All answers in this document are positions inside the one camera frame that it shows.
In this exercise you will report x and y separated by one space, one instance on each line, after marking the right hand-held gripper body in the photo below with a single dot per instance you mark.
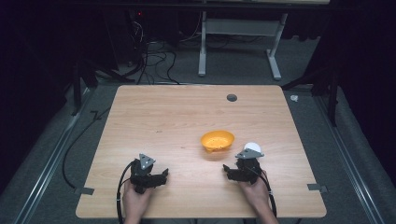
247 171

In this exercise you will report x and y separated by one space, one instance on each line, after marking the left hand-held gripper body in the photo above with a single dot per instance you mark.
144 177

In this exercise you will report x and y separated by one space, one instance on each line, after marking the person's left hand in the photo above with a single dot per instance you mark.
135 200

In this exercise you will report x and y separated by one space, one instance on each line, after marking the white round object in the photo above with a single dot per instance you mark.
252 146

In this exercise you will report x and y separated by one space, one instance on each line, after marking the orange plastic bowl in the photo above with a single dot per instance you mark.
217 140

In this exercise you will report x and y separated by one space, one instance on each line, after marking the grey tape strip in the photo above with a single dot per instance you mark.
84 190
317 187

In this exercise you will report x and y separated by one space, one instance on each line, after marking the grey table grommet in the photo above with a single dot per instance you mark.
232 97

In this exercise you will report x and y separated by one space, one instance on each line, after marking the crumpled white paper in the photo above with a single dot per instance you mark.
294 98

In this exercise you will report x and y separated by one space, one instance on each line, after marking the black metal stand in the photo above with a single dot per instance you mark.
77 87
333 93

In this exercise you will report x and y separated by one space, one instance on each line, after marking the metal floor rail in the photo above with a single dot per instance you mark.
53 158
348 155

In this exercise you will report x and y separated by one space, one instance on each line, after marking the white desk frame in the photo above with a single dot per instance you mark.
202 46

